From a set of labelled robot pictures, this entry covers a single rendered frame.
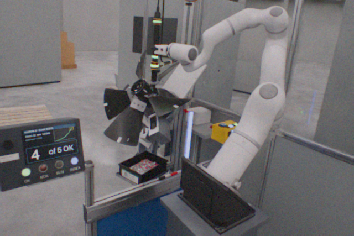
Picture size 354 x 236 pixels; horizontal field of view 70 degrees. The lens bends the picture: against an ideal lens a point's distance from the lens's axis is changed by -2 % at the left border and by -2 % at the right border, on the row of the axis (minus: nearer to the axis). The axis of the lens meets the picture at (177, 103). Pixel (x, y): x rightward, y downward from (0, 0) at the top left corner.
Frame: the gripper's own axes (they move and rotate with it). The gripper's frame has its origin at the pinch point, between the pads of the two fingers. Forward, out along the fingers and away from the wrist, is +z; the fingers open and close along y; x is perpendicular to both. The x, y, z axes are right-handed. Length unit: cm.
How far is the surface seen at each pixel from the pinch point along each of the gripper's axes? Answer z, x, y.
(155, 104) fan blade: -13.3, -29.3, -7.0
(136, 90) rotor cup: 7.5, -26.8, -6.9
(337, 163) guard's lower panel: -85, -54, 70
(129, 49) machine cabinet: 252, -27, 122
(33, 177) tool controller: -44, -37, -74
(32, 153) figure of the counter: -42, -30, -73
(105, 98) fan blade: 38, -39, -13
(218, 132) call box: -36, -43, 21
